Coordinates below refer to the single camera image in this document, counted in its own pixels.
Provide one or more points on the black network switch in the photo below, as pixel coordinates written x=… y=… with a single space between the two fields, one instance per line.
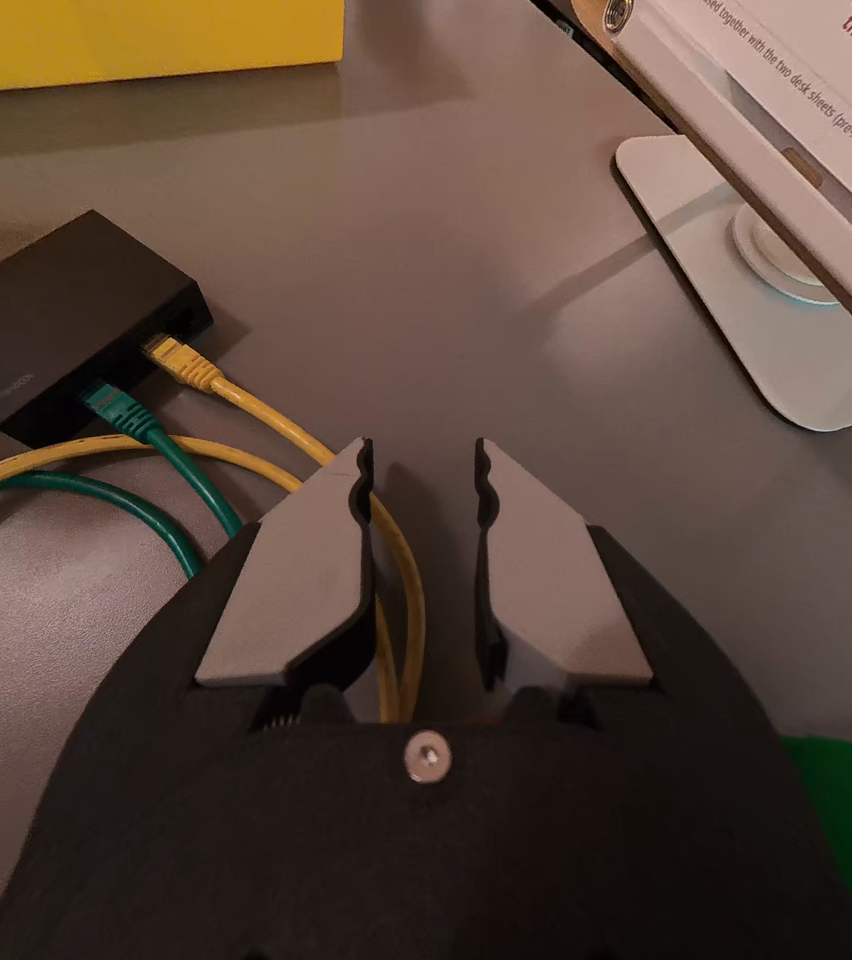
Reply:
x=58 y=315

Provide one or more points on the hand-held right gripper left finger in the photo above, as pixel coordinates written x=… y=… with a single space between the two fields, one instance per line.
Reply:
x=298 y=585

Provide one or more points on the instruction sheet on stand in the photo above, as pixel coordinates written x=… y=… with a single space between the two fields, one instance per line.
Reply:
x=591 y=15

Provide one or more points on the yellow plastic bin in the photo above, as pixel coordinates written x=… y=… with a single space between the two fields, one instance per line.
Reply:
x=133 y=37

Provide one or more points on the white display stand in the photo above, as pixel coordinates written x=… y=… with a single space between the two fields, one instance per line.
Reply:
x=808 y=360

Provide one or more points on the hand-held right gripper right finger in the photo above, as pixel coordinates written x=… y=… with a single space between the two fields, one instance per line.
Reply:
x=553 y=592

